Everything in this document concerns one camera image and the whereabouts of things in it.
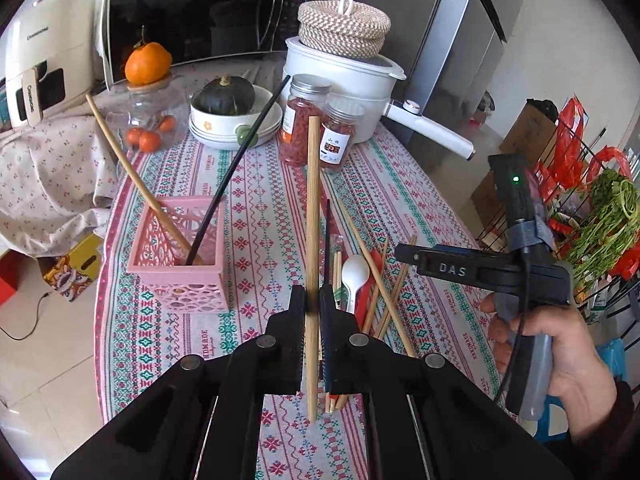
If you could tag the white air fryer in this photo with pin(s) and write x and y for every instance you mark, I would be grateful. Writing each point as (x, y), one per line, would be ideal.
(55, 25)

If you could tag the woven lidded basket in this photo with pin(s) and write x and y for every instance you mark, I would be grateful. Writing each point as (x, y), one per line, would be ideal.
(345, 30)

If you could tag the person's right hand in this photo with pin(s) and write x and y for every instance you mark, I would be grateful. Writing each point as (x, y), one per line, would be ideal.
(580, 370)

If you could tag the grey refrigerator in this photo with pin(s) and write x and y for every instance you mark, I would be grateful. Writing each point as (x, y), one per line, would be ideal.
(450, 35)

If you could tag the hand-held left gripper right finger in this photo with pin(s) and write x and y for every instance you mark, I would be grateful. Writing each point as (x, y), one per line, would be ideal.
(328, 360)

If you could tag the red plastic bag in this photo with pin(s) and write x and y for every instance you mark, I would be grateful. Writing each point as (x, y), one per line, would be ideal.
(567, 130)
(610, 157)

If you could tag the large orange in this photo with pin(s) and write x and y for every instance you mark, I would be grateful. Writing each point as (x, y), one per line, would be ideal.
(147, 62)

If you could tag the plastic-wrapped disposable chopsticks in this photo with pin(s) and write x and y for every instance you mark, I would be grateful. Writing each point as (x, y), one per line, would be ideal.
(338, 270)

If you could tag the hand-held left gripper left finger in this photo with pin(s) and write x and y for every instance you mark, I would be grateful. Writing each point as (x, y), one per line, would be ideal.
(295, 355)

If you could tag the pink perforated utensil basket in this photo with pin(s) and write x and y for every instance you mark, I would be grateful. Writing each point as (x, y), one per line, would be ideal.
(195, 290)

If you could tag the white plastic spoon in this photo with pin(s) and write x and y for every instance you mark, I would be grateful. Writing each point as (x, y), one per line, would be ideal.
(356, 270)

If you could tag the brown cardboard box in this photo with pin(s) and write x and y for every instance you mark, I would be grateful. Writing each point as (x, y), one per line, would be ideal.
(525, 132)

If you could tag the beige floral cloth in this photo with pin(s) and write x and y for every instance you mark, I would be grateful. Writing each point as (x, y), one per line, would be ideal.
(50, 170)

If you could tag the black chopstick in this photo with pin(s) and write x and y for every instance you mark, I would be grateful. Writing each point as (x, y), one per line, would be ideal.
(235, 160)
(327, 240)

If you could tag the patterned striped tablecloth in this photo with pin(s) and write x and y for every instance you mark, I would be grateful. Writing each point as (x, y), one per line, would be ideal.
(270, 220)

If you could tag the person's right forearm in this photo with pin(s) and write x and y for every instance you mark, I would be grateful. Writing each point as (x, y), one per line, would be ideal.
(624, 410)

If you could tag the red plastic spoon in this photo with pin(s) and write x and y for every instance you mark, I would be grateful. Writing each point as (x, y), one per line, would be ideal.
(364, 301)

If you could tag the light wooden chopstick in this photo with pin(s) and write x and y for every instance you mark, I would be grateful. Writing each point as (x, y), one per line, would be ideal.
(389, 322)
(395, 316)
(368, 317)
(130, 170)
(313, 210)
(400, 280)

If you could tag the green leafy vegetables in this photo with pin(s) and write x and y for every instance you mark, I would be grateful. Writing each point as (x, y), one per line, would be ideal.
(600, 230)

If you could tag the black bag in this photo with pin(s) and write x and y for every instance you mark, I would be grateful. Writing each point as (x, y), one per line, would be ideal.
(542, 109)

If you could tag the red box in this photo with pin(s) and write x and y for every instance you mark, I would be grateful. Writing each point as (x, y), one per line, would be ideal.
(7, 280)

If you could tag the clear jar of red berries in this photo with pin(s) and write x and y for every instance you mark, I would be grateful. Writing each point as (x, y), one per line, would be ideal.
(300, 130)

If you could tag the black microwave oven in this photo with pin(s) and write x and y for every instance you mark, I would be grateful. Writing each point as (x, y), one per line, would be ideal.
(200, 10)

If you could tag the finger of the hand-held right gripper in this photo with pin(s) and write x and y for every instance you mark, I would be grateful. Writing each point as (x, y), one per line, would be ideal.
(415, 252)

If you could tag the dark green squash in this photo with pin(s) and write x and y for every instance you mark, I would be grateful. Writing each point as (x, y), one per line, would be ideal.
(225, 97)

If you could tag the white electric pot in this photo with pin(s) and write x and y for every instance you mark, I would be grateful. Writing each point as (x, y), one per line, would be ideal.
(350, 90)

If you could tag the clear glass jar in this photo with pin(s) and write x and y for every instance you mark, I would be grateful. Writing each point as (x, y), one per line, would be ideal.
(145, 105)

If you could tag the small tangerine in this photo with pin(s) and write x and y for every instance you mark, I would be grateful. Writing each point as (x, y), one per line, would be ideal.
(167, 122)
(134, 136)
(150, 142)

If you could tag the clear jar of dried fruit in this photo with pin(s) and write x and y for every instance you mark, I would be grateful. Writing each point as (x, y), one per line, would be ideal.
(340, 140)

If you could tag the colourful printed box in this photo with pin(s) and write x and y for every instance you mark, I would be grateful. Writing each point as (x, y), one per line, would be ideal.
(75, 270)

